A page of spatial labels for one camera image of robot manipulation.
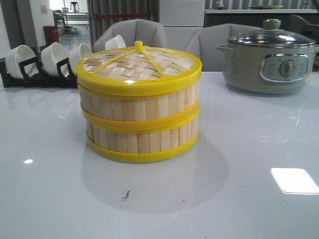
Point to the bamboo steamer basket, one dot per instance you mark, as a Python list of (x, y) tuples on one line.
[(143, 141), (150, 114)]

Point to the woven bamboo steamer lid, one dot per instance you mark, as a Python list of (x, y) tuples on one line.
[(139, 71)]

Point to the grey chair left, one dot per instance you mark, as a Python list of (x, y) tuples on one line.
[(151, 33)]

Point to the grey chair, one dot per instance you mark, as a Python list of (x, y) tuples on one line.
[(151, 33), (203, 44)]

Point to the white bowl right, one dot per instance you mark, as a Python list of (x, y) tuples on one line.
[(115, 43)]

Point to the white bowl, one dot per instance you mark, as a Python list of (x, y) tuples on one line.
[(14, 57), (115, 43), (76, 54), (50, 56)]

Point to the grey chair right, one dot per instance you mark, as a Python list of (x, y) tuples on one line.
[(203, 44)]

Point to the green electric cooking pot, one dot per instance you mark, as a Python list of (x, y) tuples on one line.
[(271, 70)]

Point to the black bowl rack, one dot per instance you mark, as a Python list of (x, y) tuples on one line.
[(66, 78)]

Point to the red bin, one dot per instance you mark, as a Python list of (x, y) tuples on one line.
[(51, 34)]

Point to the glass pot lid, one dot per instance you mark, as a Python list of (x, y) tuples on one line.
[(272, 36)]

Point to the white bowl far left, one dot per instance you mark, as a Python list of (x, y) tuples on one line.
[(14, 57)]

